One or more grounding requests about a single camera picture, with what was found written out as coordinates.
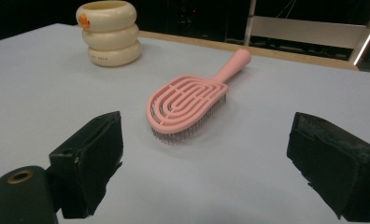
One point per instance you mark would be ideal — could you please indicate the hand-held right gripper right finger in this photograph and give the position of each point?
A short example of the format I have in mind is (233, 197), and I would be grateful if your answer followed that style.
(335, 161)

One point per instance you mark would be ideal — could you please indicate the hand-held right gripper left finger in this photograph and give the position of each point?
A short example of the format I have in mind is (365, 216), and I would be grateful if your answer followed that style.
(89, 161)

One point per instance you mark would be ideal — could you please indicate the pink vented hairbrush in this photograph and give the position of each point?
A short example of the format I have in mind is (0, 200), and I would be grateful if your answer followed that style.
(161, 121)

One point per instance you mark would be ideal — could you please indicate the cream ribbed cup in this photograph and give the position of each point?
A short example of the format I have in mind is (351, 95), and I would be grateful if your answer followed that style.
(111, 39)

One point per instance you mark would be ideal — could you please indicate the white metal stand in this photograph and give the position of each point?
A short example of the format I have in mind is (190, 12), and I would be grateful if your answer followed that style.
(298, 29)

